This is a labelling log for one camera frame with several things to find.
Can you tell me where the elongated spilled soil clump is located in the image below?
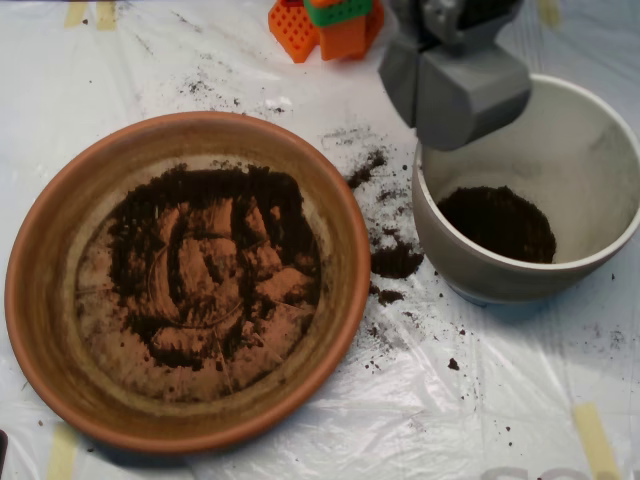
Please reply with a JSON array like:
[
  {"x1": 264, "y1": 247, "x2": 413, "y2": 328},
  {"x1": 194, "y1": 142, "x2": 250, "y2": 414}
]
[{"x1": 347, "y1": 149, "x2": 390, "y2": 190}]

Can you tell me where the white ceramic pot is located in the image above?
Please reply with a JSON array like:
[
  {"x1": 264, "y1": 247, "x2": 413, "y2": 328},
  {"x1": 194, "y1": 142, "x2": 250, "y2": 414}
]
[{"x1": 412, "y1": 73, "x2": 640, "y2": 307}]

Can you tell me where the large spilled soil pile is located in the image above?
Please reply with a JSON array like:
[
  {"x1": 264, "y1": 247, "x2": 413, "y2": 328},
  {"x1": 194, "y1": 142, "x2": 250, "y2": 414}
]
[{"x1": 370, "y1": 239, "x2": 426, "y2": 281}]

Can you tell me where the terracotta saucer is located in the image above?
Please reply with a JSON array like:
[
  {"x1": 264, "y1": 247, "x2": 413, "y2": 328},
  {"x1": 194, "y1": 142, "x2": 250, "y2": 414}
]
[{"x1": 4, "y1": 110, "x2": 373, "y2": 456}]

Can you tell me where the beige masking tape strip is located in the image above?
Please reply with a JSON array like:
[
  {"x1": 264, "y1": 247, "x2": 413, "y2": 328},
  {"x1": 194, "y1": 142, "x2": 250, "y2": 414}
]
[
  {"x1": 573, "y1": 403, "x2": 621, "y2": 480},
  {"x1": 46, "y1": 423, "x2": 80, "y2": 480},
  {"x1": 538, "y1": 0, "x2": 561, "y2": 27},
  {"x1": 95, "y1": 0, "x2": 119, "y2": 32},
  {"x1": 63, "y1": 0, "x2": 89, "y2": 29}
]

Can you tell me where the clear plastic sheet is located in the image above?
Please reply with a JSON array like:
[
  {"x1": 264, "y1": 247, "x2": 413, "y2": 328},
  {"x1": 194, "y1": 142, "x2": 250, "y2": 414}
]
[{"x1": 0, "y1": 0, "x2": 640, "y2": 480}]

